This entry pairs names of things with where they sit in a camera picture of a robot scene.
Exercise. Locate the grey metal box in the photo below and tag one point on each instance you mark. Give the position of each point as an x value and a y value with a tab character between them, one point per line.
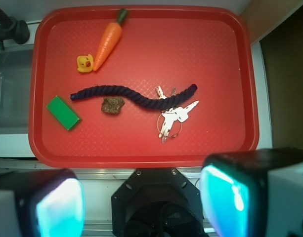
15	84

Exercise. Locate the silver keys on ring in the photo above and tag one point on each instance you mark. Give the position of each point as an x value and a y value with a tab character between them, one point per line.
168	117

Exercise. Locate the brown rock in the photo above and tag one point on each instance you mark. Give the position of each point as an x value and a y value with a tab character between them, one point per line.
112	105

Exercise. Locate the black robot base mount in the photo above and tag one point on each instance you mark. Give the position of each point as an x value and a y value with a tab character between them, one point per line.
157	202

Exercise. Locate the green rectangular block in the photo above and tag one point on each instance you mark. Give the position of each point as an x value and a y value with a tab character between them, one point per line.
64	114

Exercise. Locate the orange toy carrot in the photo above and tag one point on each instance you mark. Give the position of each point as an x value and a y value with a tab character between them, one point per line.
109	39

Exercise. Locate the yellow rubber duck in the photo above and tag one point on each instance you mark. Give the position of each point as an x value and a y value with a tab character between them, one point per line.
85	63

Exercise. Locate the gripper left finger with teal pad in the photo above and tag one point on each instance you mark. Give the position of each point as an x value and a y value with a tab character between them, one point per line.
41	203

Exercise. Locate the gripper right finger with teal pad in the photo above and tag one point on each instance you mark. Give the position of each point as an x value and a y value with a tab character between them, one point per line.
254	194

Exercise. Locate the red plastic tray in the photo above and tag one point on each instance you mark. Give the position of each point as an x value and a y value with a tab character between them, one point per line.
166	46

